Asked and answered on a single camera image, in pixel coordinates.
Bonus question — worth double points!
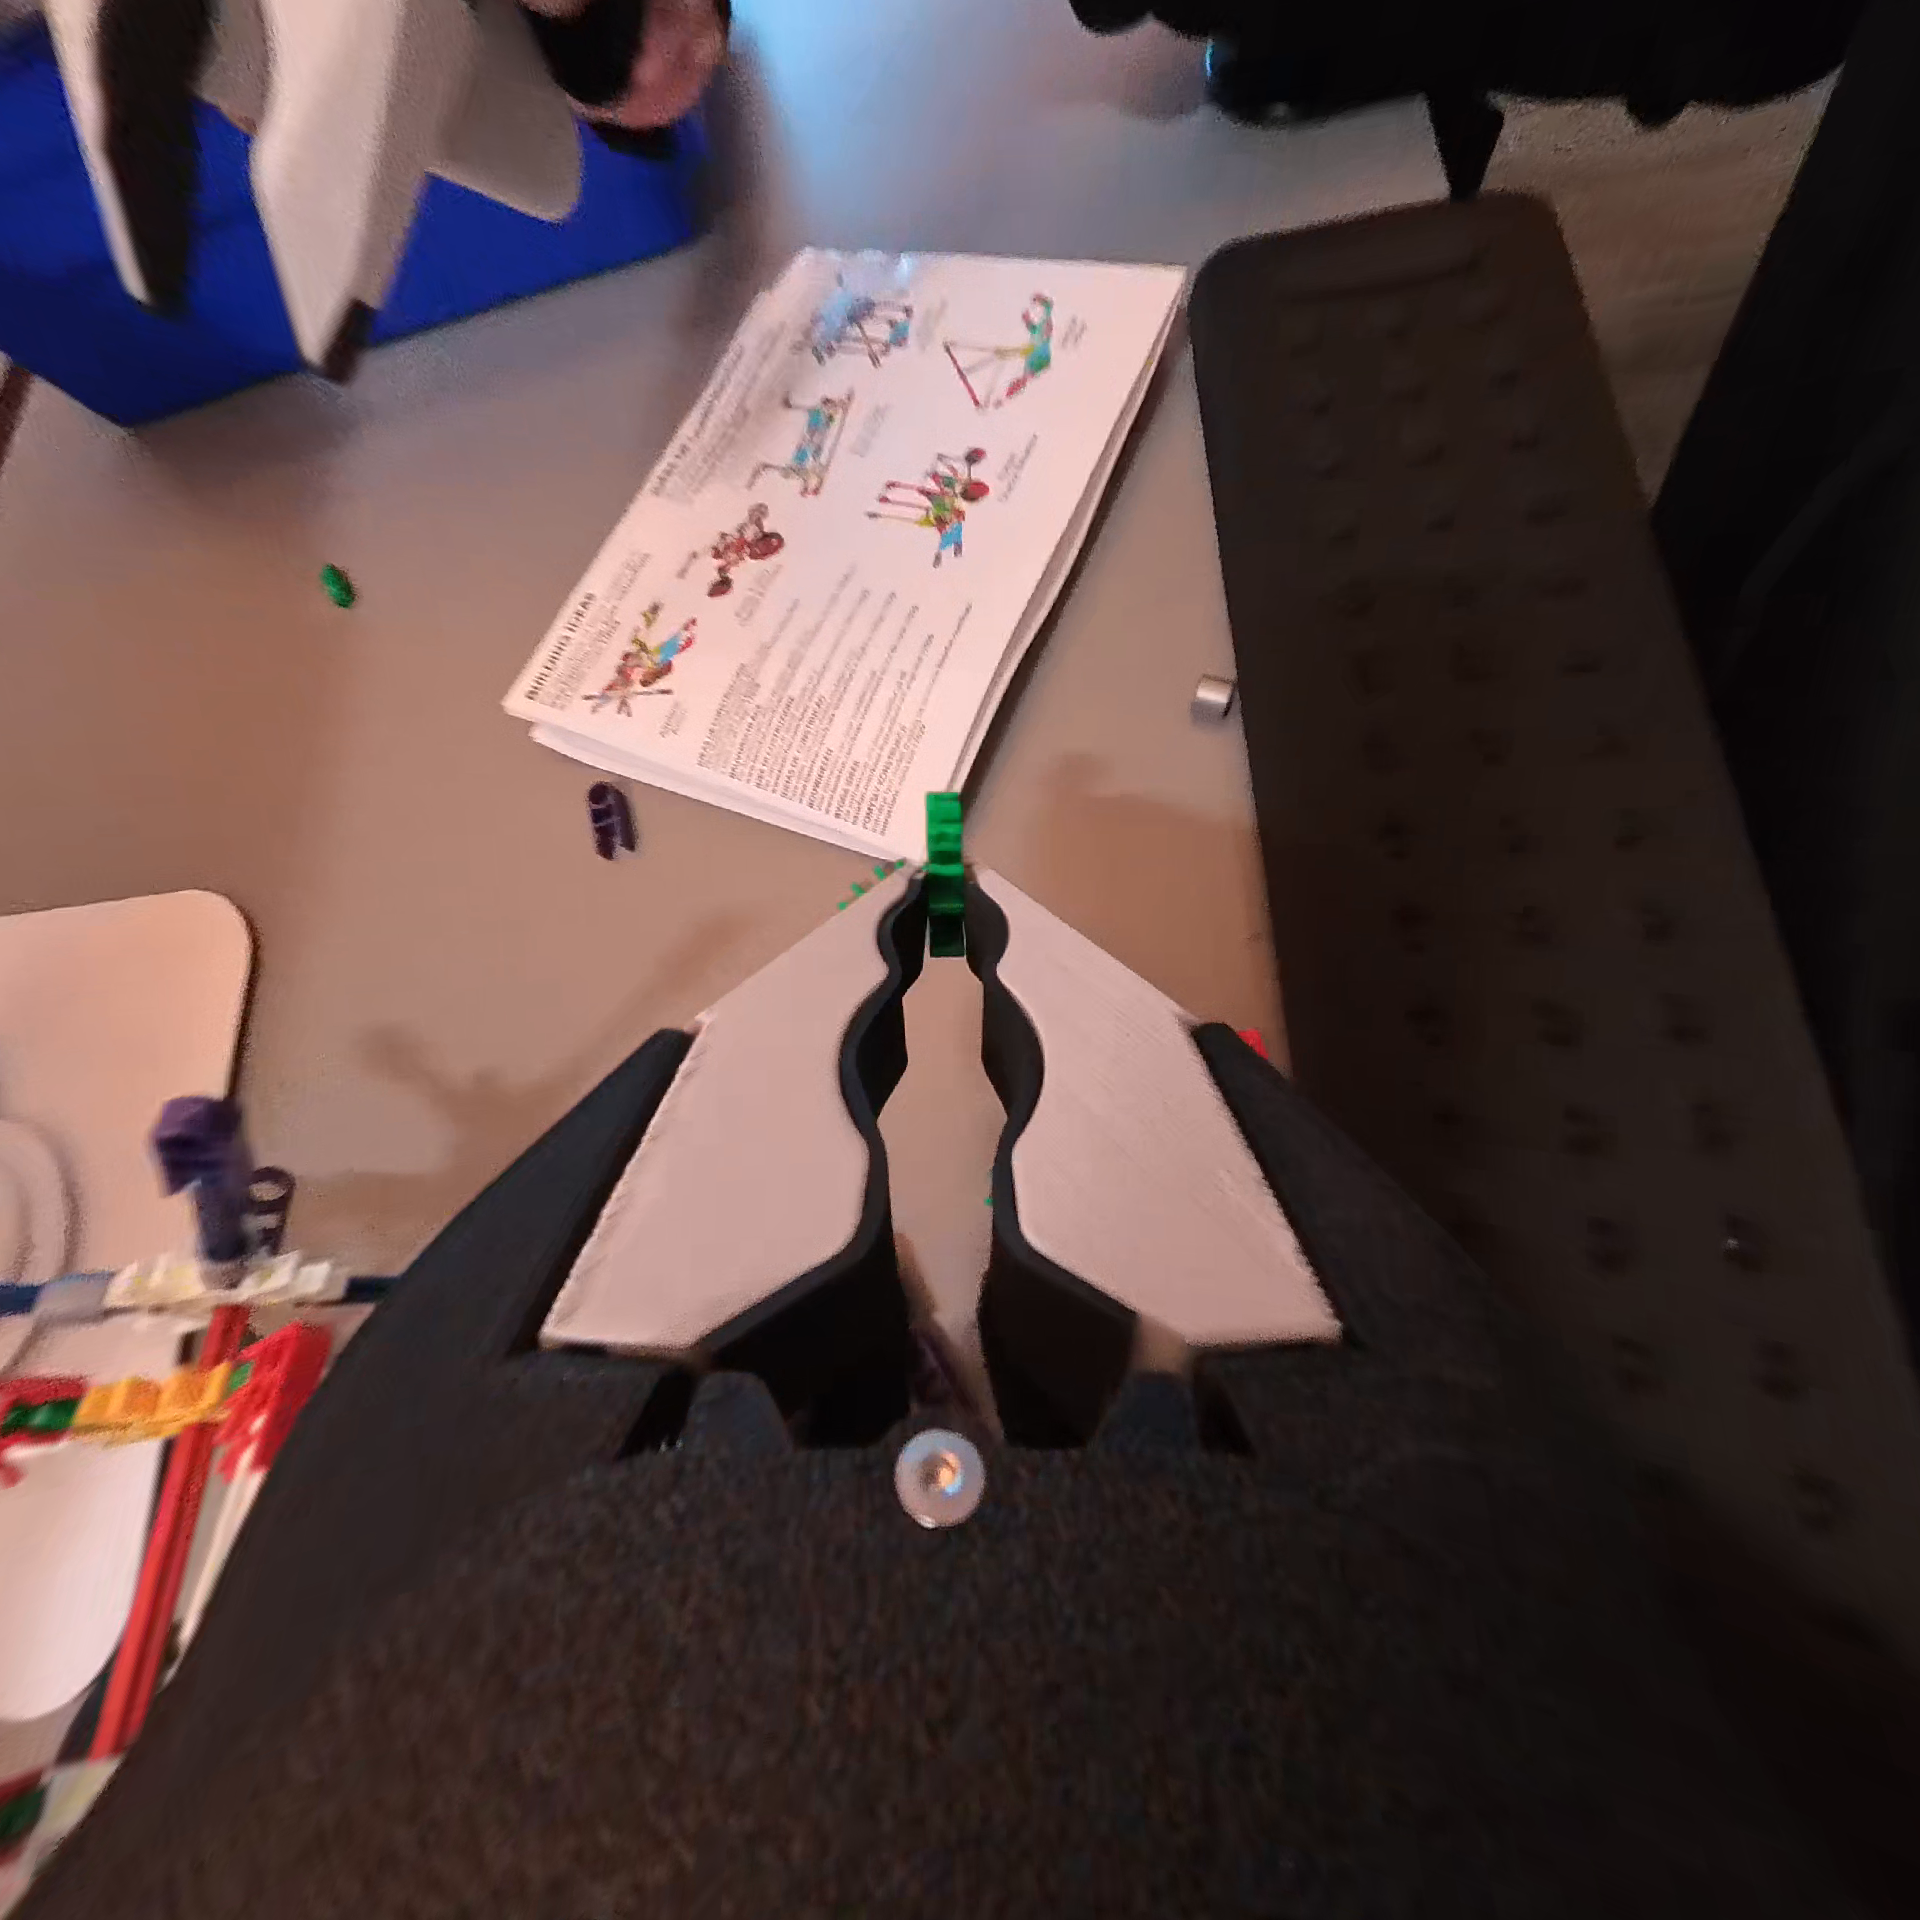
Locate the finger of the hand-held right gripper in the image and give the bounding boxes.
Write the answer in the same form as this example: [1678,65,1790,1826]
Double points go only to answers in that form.
[46,0,205,318]
[201,0,587,381]

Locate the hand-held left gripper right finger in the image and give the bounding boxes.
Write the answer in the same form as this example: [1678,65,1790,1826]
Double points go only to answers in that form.
[964,872,1345,1450]

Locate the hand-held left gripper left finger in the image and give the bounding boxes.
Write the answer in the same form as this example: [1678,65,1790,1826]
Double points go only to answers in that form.
[532,872,928,1450]

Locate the colourful construction toy plane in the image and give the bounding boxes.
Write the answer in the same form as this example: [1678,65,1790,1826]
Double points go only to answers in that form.
[0,1098,396,1860]

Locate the person's right hand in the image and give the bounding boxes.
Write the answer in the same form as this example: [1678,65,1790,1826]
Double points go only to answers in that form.
[607,0,729,130]

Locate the blue plastic bin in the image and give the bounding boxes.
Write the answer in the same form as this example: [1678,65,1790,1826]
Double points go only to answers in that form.
[0,21,707,430]

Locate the black perforated pad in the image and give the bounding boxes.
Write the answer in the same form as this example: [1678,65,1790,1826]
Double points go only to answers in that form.
[1190,192,1920,1800]

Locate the toy instruction booklet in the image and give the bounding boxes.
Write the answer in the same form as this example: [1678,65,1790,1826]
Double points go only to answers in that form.
[499,243,1190,862]

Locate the wooden and white book stand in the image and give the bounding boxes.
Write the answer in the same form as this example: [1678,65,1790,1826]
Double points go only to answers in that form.
[0,890,253,1729]

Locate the black office chair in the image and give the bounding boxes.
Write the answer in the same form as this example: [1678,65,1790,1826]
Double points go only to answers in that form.
[1072,0,1846,198]

